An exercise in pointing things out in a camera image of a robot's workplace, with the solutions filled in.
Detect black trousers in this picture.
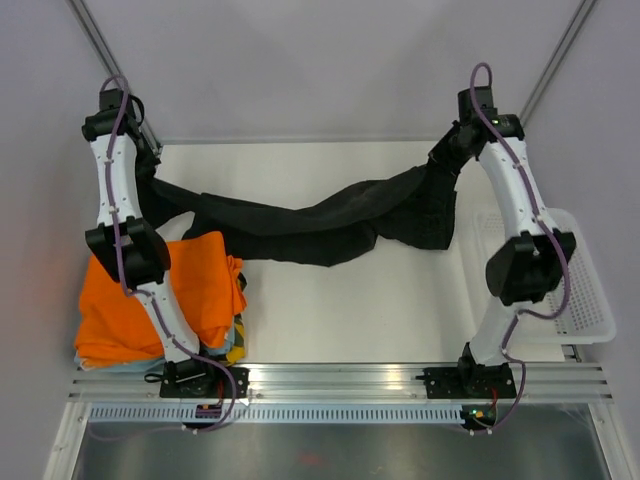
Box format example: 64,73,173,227
135,154,461,267

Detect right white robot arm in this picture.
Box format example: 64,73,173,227
429,86,577,396

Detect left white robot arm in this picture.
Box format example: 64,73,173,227
82,84,218,397

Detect orange folded garment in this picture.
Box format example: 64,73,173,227
74,232,243,365

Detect white perforated plastic basket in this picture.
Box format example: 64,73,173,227
467,208,616,345

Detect yellow black patterned garment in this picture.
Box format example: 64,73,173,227
224,273,247,365

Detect left aluminium frame post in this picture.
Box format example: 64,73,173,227
67,0,162,151

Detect aluminium frame post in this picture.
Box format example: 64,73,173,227
67,0,162,151
516,1,599,132

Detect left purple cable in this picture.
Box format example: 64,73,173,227
89,74,239,441

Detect purple cable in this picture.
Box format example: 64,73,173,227
469,62,574,436
89,74,239,441

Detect right aluminium frame post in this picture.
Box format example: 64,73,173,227
516,1,599,132

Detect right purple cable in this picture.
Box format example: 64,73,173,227
469,62,574,436

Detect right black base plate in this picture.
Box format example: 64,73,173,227
421,364,516,400

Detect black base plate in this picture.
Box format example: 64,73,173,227
159,362,249,399
421,364,516,400

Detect aluminium rail beam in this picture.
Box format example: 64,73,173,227
66,362,613,404

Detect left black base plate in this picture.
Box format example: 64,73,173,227
159,362,249,399

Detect white slotted cable duct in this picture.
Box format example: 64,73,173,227
89,403,464,425

